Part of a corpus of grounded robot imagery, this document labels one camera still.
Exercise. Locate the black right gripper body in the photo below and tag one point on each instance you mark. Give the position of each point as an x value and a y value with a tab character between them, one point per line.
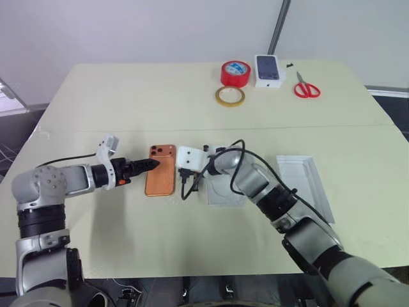
187	174

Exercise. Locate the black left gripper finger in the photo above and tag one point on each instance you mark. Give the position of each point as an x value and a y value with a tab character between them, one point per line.
142	170
145	162

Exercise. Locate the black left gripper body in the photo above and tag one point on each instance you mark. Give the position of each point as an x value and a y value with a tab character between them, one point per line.
122	171

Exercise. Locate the orange smartphone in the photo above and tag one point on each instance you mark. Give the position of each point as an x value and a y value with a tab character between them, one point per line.
160	179

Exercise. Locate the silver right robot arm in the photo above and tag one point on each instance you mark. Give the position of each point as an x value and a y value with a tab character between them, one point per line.
287	211

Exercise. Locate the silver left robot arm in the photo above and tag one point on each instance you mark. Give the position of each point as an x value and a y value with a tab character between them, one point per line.
51	184

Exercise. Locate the white phone box base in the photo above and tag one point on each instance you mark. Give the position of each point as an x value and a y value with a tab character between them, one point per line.
220	195

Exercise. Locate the white phone box lid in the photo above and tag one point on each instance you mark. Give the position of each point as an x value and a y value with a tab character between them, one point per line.
303	179

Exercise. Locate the white printed phone box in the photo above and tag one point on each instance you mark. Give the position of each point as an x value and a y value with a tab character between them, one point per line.
267	70

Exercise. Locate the red tape roll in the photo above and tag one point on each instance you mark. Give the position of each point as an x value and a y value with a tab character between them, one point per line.
236	75

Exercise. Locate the black device under table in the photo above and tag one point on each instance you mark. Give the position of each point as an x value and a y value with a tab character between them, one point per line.
128	297

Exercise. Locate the dark rounded shape under table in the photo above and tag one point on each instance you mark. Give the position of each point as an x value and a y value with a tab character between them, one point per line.
99	299

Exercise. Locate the grey metal rack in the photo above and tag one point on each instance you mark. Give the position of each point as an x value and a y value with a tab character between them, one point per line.
9	96

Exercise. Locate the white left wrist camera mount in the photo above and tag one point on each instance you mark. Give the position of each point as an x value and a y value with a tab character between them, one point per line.
107	150

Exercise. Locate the grey metal post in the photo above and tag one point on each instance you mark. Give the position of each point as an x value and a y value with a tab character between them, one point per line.
279	27

